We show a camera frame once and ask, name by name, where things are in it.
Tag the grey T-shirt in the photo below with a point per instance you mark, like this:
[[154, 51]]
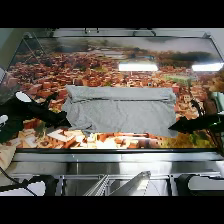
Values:
[[123, 111]]

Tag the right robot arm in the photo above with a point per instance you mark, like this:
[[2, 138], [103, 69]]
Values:
[[200, 122]]

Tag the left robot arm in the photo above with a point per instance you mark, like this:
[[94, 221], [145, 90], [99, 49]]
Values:
[[23, 111]]

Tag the beige garment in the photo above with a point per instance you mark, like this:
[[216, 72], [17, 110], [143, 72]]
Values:
[[6, 154]]

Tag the silver frame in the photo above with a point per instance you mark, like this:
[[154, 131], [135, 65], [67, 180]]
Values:
[[116, 173]]

